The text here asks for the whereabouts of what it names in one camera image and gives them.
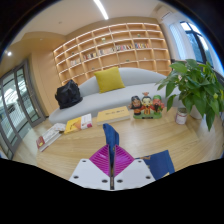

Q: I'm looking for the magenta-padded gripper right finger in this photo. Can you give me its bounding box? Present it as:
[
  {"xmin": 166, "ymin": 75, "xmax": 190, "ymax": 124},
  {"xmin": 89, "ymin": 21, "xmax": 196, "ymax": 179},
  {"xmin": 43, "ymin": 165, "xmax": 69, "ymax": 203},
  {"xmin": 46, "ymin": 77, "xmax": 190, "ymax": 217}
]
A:
[{"xmin": 113, "ymin": 143, "xmax": 157, "ymax": 191}]

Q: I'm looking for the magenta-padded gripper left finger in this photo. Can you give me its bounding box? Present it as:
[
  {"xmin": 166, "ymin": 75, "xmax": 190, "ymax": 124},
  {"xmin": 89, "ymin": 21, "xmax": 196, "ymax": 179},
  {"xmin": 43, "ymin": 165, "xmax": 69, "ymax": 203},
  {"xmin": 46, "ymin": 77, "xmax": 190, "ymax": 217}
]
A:
[{"xmin": 68, "ymin": 143, "xmax": 113, "ymax": 191}]

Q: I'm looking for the blue cartoon print towel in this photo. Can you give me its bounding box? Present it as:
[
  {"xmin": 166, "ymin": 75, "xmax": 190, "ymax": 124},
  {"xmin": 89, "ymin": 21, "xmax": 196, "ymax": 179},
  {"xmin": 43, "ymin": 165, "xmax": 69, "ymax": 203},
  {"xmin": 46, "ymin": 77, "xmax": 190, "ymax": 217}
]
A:
[{"xmin": 102, "ymin": 123, "xmax": 176, "ymax": 181}]

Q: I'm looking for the yellow and white book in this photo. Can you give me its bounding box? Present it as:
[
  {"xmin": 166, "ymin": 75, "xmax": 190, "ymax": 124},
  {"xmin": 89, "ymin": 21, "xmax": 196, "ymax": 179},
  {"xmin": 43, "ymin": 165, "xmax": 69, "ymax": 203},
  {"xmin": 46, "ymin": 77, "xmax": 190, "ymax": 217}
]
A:
[{"xmin": 63, "ymin": 113, "xmax": 94, "ymax": 135}]

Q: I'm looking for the open white red book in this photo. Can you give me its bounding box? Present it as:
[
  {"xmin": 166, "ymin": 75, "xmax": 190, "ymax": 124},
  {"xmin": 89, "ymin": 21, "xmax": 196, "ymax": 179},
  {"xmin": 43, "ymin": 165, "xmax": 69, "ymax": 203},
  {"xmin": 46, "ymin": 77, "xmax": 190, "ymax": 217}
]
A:
[{"xmin": 35, "ymin": 122, "xmax": 67, "ymax": 153}]

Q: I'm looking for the flat yellow book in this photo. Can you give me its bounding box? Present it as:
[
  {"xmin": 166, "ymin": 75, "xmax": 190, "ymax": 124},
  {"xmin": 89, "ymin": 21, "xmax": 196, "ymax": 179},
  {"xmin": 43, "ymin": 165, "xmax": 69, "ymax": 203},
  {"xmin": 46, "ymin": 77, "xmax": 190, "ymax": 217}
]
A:
[{"xmin": 95, "ymin": 105, "xmax": 131, "ymax": 126}]

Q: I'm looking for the colourful figurine trio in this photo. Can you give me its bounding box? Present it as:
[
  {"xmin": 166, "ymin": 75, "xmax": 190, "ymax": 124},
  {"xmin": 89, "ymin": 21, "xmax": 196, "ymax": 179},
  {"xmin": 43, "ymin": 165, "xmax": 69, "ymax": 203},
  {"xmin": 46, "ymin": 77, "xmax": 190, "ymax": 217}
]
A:
[{"xmin": 128, "ymin": 92, "xmax": 166, "ymax": 120}]

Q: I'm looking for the light grey curved sofa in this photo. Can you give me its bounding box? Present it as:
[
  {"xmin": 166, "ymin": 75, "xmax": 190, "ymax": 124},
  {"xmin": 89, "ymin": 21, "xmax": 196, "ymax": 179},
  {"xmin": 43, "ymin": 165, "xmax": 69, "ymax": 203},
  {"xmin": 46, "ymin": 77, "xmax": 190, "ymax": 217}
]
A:
[{"xmin": 48, "ymin": 67, "xmax": 186, "ymax": 126}]

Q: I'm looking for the small white cup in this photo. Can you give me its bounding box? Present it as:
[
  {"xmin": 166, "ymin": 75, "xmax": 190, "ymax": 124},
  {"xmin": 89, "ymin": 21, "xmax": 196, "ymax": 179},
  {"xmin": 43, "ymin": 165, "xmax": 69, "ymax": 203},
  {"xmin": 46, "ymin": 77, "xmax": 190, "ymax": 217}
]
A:
[{"xmin": 174, "ymin": 107, "xmax": 189, "ymax": 126}]

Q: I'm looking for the black bag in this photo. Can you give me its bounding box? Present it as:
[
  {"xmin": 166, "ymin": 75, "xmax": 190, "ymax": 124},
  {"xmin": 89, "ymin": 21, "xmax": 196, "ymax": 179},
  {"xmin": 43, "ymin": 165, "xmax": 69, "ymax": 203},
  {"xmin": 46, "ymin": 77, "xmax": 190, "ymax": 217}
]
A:
[{"xmin": 54, "ymin": 79, "xmax": 84, "ymax": 110}]

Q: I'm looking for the yellow square cushion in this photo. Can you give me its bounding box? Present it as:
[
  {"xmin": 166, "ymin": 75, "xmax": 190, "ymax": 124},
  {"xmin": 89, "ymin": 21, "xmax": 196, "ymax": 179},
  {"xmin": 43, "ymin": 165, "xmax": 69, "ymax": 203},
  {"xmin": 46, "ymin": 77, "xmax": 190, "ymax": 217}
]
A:
[{"xmin": 93, "ymin": 66, "xmax": 126, "ymax": 94}]

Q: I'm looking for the grey framed glass door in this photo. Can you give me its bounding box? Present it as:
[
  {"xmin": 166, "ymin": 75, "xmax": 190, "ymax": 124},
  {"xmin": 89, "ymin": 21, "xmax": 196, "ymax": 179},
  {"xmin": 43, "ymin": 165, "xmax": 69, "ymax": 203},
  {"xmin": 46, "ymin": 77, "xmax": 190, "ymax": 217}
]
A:
[{"xmin": 0, "ymin": 59, "xmax": 47, "ymax": 161}]

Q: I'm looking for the green potted plant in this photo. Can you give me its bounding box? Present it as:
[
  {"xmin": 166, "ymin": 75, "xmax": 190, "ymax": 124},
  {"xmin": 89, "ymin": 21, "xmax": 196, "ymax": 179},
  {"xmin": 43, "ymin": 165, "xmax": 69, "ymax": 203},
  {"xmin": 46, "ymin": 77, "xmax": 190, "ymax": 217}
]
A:
[{"xmin": 156, "ymin": 58, "xmax": 224, "ymax": 132}]

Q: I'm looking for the white sheer curtain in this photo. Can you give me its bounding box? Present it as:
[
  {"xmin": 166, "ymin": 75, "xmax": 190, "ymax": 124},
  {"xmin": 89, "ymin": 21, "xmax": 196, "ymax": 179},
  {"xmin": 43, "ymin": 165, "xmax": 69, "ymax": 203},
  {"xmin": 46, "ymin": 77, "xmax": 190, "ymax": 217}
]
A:
[{"xmin": 168, "ymin": 21, "xmax": 198, "ymax": 63}]

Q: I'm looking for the dark framed window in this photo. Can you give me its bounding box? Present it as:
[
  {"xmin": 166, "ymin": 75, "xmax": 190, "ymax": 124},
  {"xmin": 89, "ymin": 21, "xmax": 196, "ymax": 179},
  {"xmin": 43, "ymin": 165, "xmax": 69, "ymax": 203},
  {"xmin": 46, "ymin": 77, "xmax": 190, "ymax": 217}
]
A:
[{"xmin": 179, "ymin": 21, "xmax": 224, "ymax": 78}]

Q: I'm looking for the long ceiling light strip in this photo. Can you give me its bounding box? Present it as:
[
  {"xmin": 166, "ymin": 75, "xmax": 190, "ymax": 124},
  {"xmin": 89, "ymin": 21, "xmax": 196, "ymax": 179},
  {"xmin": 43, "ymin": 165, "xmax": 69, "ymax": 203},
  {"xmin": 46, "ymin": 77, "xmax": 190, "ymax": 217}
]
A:
[{"xmin": 93, "ymin": 0, "xmax": 110, "ymax": 21}]

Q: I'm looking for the wooden wall bookshelf unit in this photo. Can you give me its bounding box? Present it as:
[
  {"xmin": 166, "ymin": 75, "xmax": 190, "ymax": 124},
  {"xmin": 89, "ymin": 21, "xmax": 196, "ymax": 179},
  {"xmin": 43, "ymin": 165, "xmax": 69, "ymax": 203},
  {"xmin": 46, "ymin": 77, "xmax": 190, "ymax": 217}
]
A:
[{"xmin": 52, "ymin": 22, "xmax": 173, "ymax": 86}]

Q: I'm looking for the white wall air conditioner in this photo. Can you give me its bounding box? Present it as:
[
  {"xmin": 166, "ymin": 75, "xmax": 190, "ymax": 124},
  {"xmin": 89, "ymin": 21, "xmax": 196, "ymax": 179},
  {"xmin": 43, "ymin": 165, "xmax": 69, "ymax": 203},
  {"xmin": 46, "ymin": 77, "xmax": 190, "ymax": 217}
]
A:
[{"xmin": 155, "ymin": 9, "xmax": 175, "ymax": 22}]

